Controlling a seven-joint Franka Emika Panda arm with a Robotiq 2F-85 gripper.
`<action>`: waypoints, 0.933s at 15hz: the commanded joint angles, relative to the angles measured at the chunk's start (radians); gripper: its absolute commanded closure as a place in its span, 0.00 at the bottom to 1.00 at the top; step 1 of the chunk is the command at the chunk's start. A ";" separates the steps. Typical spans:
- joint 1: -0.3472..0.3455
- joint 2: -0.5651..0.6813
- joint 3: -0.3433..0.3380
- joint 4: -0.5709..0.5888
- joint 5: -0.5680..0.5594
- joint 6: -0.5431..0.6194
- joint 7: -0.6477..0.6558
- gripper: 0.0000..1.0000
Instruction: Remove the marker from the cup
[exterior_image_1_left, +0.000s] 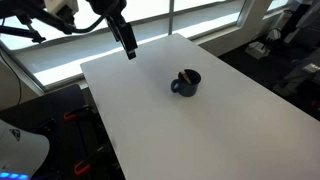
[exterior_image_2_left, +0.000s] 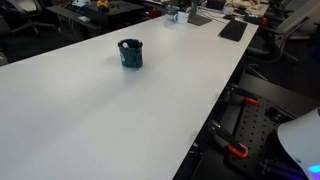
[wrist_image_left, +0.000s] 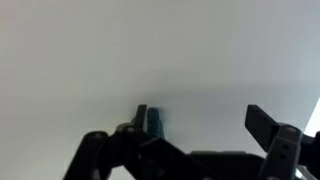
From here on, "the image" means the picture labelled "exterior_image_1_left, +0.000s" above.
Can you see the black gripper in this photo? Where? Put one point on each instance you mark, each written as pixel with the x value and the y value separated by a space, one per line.
pixel 106 6

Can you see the grey window mullion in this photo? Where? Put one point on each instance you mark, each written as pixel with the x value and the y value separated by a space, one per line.
pixel 171 16

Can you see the dark blue enamel mug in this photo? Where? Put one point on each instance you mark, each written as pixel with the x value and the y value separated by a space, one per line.
pixel 187 87

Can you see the white box on floor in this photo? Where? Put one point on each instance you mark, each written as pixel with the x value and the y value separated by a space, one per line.
pixel 257 50

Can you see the grey office chair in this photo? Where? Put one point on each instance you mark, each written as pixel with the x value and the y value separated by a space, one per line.
pixel 296 75

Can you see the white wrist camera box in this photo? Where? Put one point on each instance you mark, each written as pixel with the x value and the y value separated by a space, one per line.
pixel 61 10

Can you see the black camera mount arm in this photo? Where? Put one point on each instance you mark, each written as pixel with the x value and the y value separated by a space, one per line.
pixel 23 31

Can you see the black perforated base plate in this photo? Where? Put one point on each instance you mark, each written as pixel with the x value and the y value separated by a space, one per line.
pixel 33 113

